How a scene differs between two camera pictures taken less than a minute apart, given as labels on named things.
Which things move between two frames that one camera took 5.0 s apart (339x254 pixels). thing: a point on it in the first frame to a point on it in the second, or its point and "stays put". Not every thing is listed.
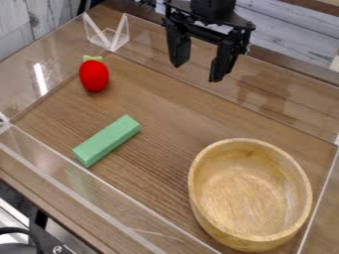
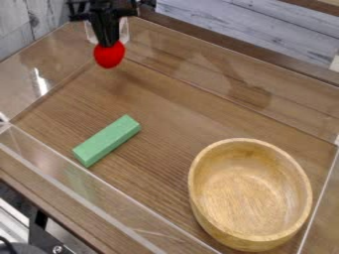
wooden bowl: (249, 194) stays put
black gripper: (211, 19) to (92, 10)
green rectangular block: (99, 145) stays put
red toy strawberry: (93, 72) to (108, 57)
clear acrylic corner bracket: (107, 38) stays put
